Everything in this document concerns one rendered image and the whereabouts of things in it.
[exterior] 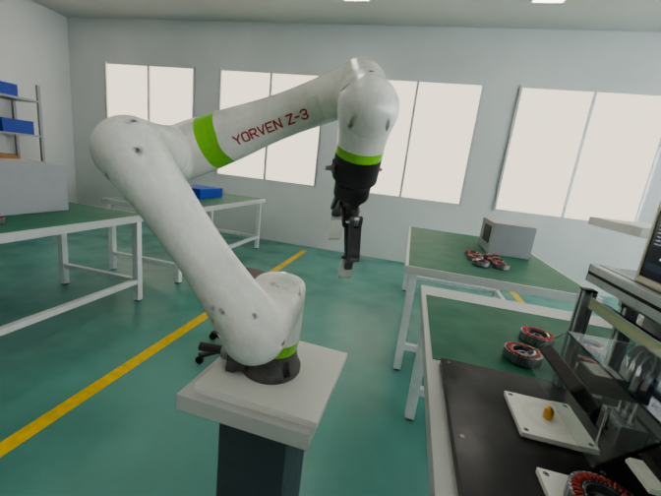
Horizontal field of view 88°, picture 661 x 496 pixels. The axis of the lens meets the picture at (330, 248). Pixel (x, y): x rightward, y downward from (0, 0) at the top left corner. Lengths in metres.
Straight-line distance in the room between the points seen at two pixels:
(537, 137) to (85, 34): 7.42
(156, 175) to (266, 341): 0.35
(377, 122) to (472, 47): 5.00
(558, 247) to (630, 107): 1.90
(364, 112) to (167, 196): 0.36
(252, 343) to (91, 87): 7.39
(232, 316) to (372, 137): 0.40
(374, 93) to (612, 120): 5.32
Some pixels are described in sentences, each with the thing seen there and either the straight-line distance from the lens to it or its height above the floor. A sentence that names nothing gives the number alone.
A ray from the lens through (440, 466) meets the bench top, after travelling 0.80.
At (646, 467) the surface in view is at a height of 0.88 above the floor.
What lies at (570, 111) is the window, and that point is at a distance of 5.67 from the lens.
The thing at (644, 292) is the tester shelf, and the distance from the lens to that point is 0.93.
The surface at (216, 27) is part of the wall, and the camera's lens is 6.52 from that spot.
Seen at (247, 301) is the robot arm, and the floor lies 1.03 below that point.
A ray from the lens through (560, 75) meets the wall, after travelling 5.70.
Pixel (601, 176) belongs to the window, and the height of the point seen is 1.59.
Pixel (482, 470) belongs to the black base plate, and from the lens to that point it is 0.80.
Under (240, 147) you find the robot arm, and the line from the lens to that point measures 0.78.
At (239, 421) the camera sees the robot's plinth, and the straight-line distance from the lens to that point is 0.85.
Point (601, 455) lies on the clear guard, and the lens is 0.51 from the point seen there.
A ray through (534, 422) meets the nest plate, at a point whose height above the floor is 0.78.
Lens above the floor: 1.28
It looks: 13 degrees down
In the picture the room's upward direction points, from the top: 7 degrees clockwise
